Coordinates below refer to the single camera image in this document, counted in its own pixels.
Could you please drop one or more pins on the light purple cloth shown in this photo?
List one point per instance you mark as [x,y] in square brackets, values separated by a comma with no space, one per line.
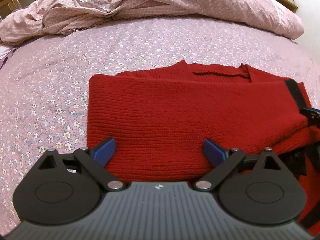
[5,55]

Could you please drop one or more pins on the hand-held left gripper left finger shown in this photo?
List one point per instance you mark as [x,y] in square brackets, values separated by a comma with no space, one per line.
[105,151]

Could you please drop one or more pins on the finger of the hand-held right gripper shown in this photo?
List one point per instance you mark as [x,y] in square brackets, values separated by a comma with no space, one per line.
[311,115]

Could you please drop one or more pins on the pink floral duvet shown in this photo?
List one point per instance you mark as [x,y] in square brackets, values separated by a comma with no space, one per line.
[175,0]

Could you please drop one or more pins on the red knitted cardigan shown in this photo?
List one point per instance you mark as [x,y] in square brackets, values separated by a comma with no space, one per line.
[162,110]

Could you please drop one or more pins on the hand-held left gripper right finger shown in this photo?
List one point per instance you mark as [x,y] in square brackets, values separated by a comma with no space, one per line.
[213,152]

